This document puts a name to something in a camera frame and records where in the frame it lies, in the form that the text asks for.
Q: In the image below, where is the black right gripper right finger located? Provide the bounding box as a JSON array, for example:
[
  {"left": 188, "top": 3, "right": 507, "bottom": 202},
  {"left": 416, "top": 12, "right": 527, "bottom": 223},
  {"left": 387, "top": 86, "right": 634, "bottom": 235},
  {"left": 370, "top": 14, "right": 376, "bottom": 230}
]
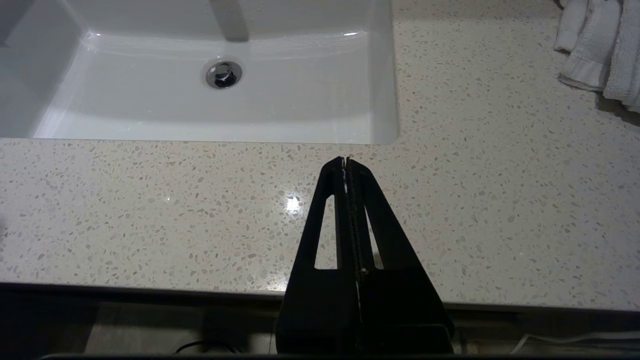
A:
[{"left": 346, "top": 157, "right": 455, "bottom": 352}]

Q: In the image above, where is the thin black cable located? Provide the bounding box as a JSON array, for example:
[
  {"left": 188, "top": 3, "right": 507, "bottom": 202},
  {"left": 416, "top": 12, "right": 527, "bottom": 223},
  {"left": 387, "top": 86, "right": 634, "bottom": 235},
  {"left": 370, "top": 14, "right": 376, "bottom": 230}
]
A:
[{"left": 175, "top": 340, "right": 237, "bottom": 355}]

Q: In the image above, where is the white sink basin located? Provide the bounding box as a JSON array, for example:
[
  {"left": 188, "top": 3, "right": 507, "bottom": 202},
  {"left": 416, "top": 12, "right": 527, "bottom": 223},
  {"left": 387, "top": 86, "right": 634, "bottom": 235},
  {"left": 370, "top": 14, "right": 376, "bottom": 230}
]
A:
[{"left": 0, "top": 0, "right": 400, "bottom": 146}]

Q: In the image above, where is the white cable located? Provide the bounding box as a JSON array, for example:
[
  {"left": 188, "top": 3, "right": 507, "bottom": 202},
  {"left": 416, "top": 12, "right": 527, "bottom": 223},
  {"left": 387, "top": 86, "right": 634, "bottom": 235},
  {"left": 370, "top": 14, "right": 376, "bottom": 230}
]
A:
[{"left": 509, "top": 330, "right": 640, "bottom": 353}]

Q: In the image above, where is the white towel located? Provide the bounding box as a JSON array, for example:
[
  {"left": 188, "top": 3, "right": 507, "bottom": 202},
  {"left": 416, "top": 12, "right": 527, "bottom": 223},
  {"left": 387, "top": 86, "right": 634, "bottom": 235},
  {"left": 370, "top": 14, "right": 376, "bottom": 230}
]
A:
[{"left": 552, "top": 0, "right": 640, "bottom": 115}]

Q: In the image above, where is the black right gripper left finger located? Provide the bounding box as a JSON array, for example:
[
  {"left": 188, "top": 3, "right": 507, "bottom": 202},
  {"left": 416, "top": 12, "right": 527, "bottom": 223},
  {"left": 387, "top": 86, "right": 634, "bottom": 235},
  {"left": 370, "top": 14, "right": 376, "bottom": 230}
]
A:
[{"left": 276, "top": 156, "right": 362, "bottom": 352}]

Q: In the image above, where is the chrome drain stopper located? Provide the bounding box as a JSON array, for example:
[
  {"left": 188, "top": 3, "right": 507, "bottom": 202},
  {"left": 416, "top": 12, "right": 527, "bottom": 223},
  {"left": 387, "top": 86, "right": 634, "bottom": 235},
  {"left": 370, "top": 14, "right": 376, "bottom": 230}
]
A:
[{"left": 205, "top": 60, "right": 244, "bottom": 91}]

